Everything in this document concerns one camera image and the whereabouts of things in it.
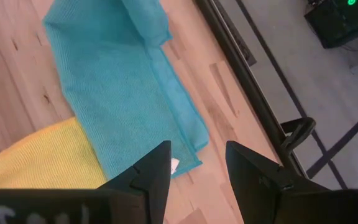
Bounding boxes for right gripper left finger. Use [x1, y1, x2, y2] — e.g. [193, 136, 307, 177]
[97, 139, 173, 224]

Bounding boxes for blue microfiber towel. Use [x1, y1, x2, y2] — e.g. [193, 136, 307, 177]
[42, 0, 210, 180]

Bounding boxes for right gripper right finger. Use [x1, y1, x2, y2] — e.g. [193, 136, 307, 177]
[225, 141, 292, 224]

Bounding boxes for black aluminium table frame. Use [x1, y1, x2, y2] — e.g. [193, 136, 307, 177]
[193, 0, 309, 180]

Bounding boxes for black perforated computer tower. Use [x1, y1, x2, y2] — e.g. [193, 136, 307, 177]
[304, 0, 358, 50]

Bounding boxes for black clamp handle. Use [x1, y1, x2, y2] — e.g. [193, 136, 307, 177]
[278, 116, 317, 154]

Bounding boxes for yellow microfiber towel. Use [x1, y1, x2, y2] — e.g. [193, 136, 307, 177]
[0, 117, 107, 191]

